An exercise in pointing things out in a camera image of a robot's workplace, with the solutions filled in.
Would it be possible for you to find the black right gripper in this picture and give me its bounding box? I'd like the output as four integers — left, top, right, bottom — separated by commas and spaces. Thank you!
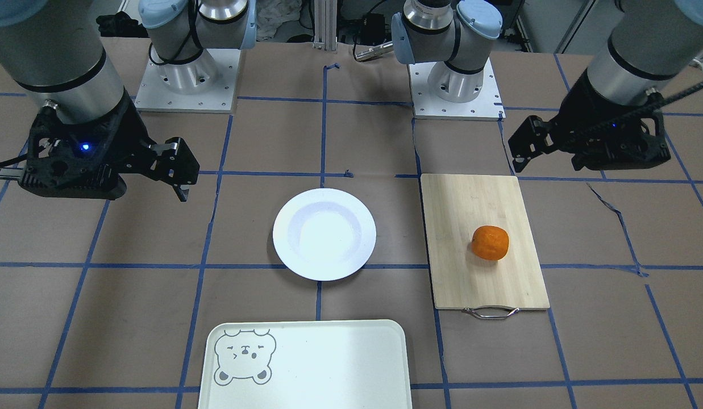
19, 93, 200, 203

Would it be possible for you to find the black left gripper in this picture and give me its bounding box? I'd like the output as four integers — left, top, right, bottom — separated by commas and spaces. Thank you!
508, 72, 672, 173

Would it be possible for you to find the orange fruit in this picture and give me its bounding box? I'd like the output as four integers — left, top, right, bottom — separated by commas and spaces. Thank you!
471, 226, 510, 261

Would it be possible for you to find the white round plate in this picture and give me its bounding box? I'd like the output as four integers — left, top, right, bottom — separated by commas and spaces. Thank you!
272, 188, 377, 281

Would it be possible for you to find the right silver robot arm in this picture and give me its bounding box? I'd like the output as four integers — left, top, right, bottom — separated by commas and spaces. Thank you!
0, 1, 257, 202

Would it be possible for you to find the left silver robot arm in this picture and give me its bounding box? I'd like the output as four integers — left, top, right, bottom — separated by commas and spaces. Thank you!
391, 1, 703, 173

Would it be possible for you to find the cream tray with bear print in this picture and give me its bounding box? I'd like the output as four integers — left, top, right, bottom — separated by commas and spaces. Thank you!
198, 319, 413, 408

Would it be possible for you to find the bamboo cutting board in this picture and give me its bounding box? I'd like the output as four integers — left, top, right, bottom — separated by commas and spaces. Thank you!
421, 174, 550, 311

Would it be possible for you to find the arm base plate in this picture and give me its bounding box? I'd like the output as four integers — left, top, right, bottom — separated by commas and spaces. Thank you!
135, 49, 242, 114
407, 59, 506, 121

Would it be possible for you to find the black braided cable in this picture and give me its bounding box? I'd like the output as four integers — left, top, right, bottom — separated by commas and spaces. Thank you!
573, 75, 703, 140

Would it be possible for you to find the aluminium frame post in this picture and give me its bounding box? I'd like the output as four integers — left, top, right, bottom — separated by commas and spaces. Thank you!
312, 0, 338, 53

